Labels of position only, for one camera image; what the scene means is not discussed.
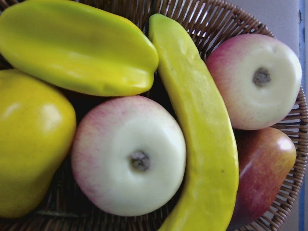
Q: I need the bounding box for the red yellow mango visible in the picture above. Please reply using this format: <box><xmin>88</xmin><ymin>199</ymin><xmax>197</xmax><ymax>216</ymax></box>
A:
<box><xmin>228</xmin><ymin>128</ymin><xmax>296</xmax><ymax>231</ymax></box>

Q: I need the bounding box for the yellow starfruit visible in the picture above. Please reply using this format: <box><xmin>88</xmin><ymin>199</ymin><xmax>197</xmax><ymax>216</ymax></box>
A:
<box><xmin>0</xmin><ymin>0</ymin><xmax>158</xmax><ymax>96</ymax></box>

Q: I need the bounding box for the yellow pear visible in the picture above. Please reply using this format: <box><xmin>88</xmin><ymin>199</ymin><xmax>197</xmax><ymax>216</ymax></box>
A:
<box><xmin>0</xmin><ymin>69</ymin><xmax>76</xmax><ymax>218</ymax></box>

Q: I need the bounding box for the pale peach apple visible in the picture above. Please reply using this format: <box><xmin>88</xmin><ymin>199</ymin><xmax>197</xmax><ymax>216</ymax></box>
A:
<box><xmin>71</xmin><ymin>96</ymin><xmax>186</xmax><ymax>216</ymax></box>

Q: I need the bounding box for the red pink apple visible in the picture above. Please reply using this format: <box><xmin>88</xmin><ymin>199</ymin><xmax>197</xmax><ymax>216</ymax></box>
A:
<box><xmin>205</xmin><ymin>34</ymin><xmax>302</xmax><ymax>130</ymax></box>

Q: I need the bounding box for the yellow banana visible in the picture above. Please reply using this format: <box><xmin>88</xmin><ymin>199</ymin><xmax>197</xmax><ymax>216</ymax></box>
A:
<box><xmin>149</xmin><ymin>13</ymin><xmax>239</xmax><ymax>231</ymax></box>

